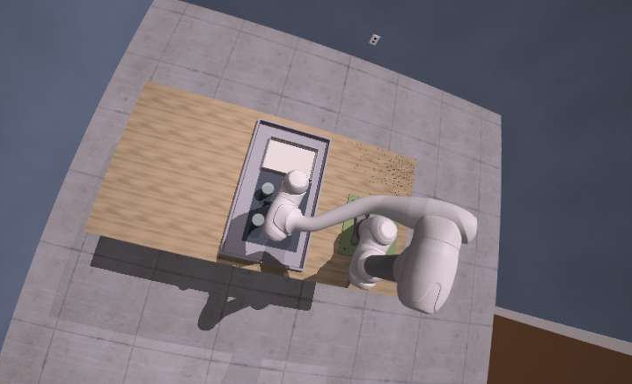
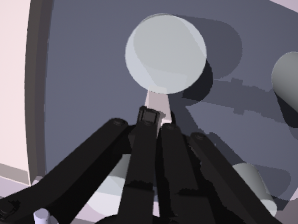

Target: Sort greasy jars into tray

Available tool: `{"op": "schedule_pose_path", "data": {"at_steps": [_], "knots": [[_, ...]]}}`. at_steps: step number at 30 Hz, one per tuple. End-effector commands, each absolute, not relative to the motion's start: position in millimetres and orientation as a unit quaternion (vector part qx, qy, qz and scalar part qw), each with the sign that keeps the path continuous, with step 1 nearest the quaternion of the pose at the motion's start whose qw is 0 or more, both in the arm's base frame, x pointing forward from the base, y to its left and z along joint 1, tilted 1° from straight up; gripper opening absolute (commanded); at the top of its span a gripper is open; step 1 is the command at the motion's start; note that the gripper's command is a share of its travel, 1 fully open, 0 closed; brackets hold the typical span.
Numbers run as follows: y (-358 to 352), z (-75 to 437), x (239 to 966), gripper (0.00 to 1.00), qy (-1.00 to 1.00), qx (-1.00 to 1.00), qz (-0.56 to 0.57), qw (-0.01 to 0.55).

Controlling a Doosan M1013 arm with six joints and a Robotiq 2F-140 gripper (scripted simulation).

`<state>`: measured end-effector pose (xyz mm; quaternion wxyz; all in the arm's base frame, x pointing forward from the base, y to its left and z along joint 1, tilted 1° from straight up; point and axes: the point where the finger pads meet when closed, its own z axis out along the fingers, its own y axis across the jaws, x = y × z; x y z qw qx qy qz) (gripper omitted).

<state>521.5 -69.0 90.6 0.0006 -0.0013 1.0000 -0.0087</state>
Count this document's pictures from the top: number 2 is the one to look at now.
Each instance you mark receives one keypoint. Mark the pale grey cylinder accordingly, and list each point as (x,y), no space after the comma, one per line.
(165,54)
(107,197)
(285,79)
(252,177)

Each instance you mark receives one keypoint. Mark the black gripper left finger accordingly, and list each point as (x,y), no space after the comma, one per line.
(61,194)

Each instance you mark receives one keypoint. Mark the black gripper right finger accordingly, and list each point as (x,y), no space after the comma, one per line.
(232,201)

